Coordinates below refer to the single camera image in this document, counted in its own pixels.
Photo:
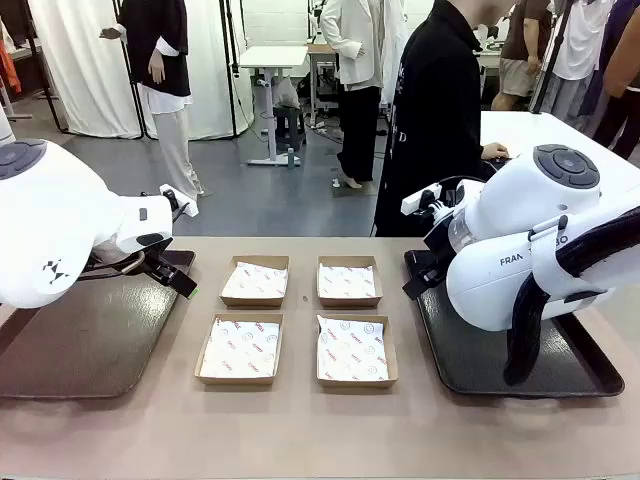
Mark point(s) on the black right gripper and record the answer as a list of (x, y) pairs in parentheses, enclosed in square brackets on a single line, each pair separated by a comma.
[(439, 250)]

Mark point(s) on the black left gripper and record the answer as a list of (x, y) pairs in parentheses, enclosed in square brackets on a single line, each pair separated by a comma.
[(159, 264)]

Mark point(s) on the brown cardboard box tray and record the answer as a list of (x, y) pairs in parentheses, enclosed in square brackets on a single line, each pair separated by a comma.
[(235, 380), (355, 384), (252, 302), (350, 302)]

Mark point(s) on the white printed paper liner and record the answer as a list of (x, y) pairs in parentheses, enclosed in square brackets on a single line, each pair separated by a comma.
[(347, 280), (255, 282), (240, 350), (352, 350)]

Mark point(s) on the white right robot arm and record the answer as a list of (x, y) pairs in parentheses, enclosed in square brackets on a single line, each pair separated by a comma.
[(510, 220)]

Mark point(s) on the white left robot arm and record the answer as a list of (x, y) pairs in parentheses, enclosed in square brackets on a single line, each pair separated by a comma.
[(60, 220)]

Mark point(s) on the dark brown plastic tray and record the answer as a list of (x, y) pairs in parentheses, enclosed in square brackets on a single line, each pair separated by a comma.
[(90, 340)]

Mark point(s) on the person's left hand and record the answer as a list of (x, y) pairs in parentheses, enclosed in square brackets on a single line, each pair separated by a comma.
[(496, 151)]

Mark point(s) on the person in black jacket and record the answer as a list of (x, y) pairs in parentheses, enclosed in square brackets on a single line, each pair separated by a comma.
[(430, 125)]

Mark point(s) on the grey bottle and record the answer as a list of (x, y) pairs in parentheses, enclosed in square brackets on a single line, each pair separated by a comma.
[(291, 157)]

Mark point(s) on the black stool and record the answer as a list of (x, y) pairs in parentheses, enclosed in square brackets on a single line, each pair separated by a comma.
[(290, 125)]

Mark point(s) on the white table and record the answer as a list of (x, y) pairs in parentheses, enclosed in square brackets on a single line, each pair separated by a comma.
[(550, 130)]

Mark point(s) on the white plastic bag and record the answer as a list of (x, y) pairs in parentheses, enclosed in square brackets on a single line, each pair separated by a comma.
[(286, 92)]

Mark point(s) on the mannequin in black top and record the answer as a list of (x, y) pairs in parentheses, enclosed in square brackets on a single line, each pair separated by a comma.
[(160, 50)]

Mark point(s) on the white curtain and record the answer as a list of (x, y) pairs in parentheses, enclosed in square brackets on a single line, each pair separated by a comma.
[(85, 65)]

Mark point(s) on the black light stand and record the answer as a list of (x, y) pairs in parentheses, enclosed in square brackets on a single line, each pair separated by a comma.
[(231, 50)]

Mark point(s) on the mannequin in white jacket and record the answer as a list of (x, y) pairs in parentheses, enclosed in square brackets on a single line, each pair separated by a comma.
[(355, 50)]

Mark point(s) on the white standing desk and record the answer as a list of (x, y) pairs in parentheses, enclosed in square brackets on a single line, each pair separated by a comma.
[(272, 56)]

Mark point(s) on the wooden top desk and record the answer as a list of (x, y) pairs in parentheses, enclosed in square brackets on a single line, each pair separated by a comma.
[(320, 50)]

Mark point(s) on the person in brown shirt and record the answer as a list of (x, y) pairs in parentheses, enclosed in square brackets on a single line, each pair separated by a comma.
[(520, 45)]

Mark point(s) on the black tripod pole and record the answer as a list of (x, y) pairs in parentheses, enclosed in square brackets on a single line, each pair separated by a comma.
[(550, 55)]

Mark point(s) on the black clothes rack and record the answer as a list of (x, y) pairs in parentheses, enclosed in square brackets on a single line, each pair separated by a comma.
[(35, 60)]

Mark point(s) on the person in white shirt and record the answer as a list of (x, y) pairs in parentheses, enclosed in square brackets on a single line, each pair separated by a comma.
[(580, 45)]

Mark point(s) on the person in purple clothes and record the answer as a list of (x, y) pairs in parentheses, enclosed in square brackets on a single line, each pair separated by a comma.
[(620, 75)]

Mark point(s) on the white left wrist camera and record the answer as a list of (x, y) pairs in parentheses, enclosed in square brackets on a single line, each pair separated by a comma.
[(181, 202)]

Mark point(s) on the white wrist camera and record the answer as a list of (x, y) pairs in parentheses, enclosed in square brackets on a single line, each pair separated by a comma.
[(417, 200), (181, 202)]

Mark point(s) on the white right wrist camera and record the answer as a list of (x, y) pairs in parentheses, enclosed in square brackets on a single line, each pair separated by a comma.
[(417, 200)]

